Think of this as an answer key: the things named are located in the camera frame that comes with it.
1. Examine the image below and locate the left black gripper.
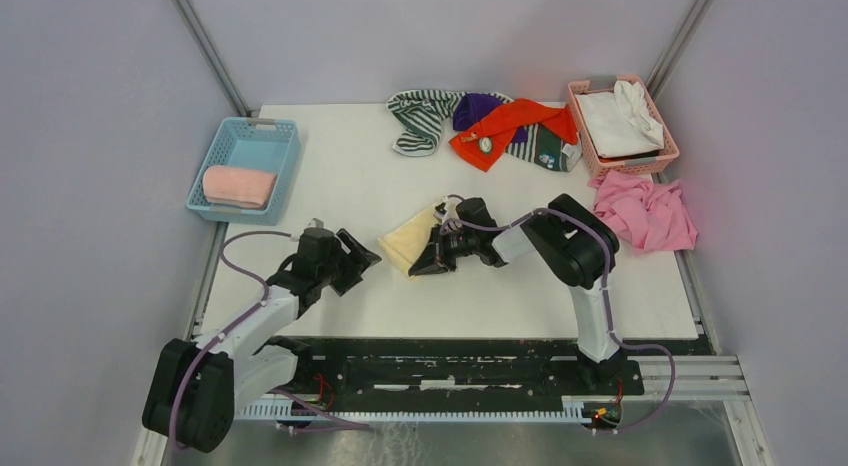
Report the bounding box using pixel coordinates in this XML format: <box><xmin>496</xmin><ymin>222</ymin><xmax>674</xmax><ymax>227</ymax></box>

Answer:
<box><xmin>317</xmin><ymin>229</ymin><xmax>381</xmax><ymax>296</ymax></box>

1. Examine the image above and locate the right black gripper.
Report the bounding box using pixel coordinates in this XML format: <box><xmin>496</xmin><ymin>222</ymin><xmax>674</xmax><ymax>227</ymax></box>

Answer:
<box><xmin>410</xmin><ymin>223</ymin><xmax>479</xmax><ymax>276</ymax></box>

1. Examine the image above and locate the yellow towel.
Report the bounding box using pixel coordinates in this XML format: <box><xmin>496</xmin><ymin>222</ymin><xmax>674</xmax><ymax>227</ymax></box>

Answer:
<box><xmin>377</xmin><ymin>201</ymin><xmax>440</xmax><ymax>279</ymax></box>

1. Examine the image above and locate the light pink towel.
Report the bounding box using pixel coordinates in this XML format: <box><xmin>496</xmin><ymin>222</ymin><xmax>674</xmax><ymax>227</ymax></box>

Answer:
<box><xmin>201</xmin><ymin>165</ymin><xmax>277</xmax><ymax>209</ymax></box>

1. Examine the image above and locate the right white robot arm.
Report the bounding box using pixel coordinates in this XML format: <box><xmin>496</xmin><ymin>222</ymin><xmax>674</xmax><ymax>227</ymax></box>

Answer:
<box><xmin>408</xmin><ymin>194</ymin><xmax>621</xmax><ymax>394</ymax></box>

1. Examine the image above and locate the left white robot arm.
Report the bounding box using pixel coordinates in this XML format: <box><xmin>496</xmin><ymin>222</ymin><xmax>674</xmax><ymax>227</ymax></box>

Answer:
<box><xmin>141</xmin><ymin>226</ymin><xmax>381</xmax><ymax>453</ymax></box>

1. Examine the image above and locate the orange towel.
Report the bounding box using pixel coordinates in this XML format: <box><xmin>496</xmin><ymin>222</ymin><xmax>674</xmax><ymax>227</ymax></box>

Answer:
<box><xmin>449</xmin><ymin>99</ymin><xmax>579</xmax><ymax>172</ymax></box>

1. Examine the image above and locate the green white striped towel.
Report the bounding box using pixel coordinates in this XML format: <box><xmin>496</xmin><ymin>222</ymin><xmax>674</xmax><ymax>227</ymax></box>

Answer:
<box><xmin>386</xmin><ymin>89</ymin><xmax>464</xmax><ymax>157</ymax></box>

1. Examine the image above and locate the blue plastic basket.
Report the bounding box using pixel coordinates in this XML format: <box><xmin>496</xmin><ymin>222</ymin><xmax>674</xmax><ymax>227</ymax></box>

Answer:
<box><xmin>185</xmin><ymin>117</ymin><xmax>302</xmax><ymax>226</ymax></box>

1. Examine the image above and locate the purple towel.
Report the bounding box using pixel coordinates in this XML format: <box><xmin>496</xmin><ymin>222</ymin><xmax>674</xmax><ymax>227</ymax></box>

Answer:
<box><xmin>452</xmin><ymin>92</ymin><xmax>513</xmax><ymax>132</ymax></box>

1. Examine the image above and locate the dark green striped towel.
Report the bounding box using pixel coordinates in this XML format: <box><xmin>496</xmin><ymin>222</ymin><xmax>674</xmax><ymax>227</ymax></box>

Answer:
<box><xmin>506</xmin><ymin>124</ymin><xmax>582</xmax><ymax>172</ymax></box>

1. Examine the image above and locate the bright pink cloth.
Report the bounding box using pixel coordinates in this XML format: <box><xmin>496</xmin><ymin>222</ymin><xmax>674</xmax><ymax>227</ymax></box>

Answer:
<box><xmin>588</xmin><ymin>171</ymin><xmax>698</xmax><ymax>254</ymax></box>

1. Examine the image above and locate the white cloth in basket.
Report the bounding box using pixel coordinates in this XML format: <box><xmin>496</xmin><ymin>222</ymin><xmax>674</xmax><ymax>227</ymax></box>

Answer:
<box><xmin>576</xmin><ymin>80</ymin><xmax>664</xmax><ymax>159</ymax></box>

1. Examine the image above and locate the pink plastic basket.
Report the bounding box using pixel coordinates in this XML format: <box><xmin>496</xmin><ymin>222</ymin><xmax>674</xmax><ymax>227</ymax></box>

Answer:
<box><xmin>567</xmin><ymin>76</ymin><xmax>680</xmax><ymax>177</ymax></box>

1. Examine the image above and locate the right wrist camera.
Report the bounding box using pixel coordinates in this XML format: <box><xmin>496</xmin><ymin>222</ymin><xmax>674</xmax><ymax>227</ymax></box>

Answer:
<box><xmin>434</xmin><ymin>201</ymin><xmax>458</xmax><ymax>224</ymax></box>

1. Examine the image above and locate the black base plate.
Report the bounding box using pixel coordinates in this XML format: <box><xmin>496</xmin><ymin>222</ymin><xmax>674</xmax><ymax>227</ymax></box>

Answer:
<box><xmin>264</xmin><ymin>337</ymin><xmax>717</xmax><ymax>415</ymax></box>

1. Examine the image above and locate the white cable duct rail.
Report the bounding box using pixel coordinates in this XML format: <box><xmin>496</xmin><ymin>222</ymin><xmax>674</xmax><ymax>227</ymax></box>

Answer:
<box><xmin>235</xmin><ymin>395</ymin><xmax>592</xmax><ymax>425</ymax></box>

